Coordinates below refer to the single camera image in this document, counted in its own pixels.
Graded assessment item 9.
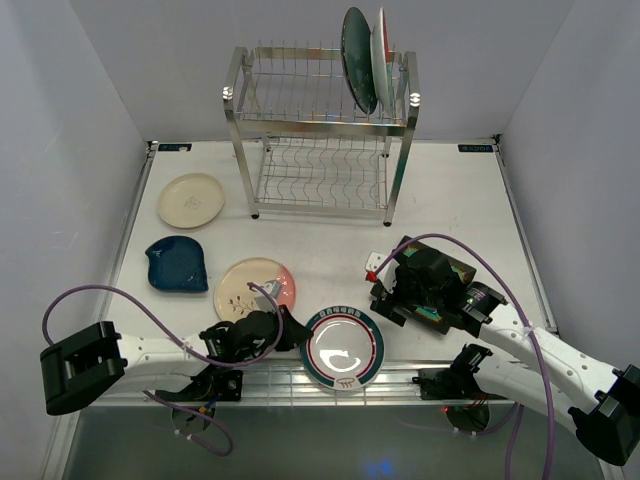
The green square plate dark rim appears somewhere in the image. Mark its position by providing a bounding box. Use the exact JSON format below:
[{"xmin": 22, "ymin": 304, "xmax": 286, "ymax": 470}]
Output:
[{"xmin": 382, "ymin": 236, "xmax": 476, "ymax": 334}]

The cream and pink plate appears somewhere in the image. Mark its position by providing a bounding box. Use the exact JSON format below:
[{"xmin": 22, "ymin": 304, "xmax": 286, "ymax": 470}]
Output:
[{"xmin": 213, "ymin": 257, "xmax": 296, "ymax": 323}]

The white plate green red rim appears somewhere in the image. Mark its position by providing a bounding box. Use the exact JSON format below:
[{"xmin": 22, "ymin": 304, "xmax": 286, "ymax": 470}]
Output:
[{"xmin": 300, "ymin": 305, "xmax": 385, "ymax": 392}]

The red and teal floral plate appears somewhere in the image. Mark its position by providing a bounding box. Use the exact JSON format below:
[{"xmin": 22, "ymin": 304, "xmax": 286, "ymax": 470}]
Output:
[{"xmin": 370, "ymin": 7, "xmax": 394, "ymax": 117}]

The dark teal floral plate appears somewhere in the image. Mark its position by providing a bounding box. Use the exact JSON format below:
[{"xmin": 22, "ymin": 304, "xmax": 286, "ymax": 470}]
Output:
[{"xmin": 340, "ymin": 7, "xmax": 378, "ymax": 115}]

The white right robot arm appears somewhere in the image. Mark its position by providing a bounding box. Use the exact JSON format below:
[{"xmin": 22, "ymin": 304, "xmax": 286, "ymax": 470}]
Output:
[{"xmin": 365, "ymin": 242, "xmax": 639, "ymax": 466}]

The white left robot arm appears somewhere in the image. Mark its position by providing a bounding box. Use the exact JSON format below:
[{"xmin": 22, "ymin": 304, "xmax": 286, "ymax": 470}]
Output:
[{"xmin": 40, "ymin": 305, "xmax": 313, "ymax": 416}]

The dark blue leaf-shaped dish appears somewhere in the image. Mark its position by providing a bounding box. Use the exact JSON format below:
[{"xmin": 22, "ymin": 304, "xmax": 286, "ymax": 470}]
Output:
[{"xmin": 145, "ymin": 235, "xmax": 209, "ymax": 293}]

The two-tier steel dish rack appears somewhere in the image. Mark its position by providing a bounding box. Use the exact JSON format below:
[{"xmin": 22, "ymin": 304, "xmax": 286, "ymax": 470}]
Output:
[{"xmin": 222, "ymin": 46, "xmax": 421, "ymax": 227}]

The right corner table label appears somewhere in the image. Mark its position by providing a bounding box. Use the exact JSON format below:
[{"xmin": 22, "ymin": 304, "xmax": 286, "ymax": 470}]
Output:
[{"xmin": 458, "ymin": 144, "xmax": 494, "ymax": 153}]

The corner table label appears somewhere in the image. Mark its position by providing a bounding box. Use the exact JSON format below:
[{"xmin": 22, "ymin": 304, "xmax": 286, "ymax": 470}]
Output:
[
  {"xmin": 458, "ymin": 144, "xmax": 494, "ymax": 153},
  {"xmin": 158, "ymin": 143, "xmax": 192, "ymax": 152}
]

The cream round plate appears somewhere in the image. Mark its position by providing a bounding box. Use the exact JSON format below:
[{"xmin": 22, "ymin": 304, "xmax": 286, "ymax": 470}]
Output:
[{"xmin": 157, "ymin": 173, "xmax": 226, "ymax": 229}]

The left corner table label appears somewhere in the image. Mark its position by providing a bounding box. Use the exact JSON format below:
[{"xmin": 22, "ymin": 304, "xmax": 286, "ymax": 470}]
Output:
[{"xmin": 158, "ymin": 143, "xmax": 192, "ymax": 152}]

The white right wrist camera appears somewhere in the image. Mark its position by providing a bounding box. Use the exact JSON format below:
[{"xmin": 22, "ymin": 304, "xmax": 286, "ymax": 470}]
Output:
[{"xmin": 365, "ymin": 252, "xmax": 390, "ymax": 283}]

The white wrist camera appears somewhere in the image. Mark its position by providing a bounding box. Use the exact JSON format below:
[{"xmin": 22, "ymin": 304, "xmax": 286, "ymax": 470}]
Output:
[
  {"xmin": 365, "ymin": 252, "xmax": 390, "ymax": 283},
  {"xmin": 247, "ymin": 280, "xmax": 282, "ymax": 312}
]

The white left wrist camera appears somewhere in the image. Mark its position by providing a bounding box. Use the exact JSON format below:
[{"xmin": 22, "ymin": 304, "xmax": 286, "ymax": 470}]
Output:
[{"xmin": 247, "ymin": 280, "xmax": 282, "ymax": 312}]

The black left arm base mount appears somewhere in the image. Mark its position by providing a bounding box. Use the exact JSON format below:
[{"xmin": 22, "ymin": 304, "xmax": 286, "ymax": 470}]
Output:
[{"xmin": 200, "ymin": 369, "xmax": 244, "ymax": 402}]

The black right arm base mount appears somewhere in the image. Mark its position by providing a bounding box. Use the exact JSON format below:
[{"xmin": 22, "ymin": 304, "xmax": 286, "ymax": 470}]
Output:
[{"xmin": 412, "ymin": 368, "xmax": 483, "ymax": 400}]

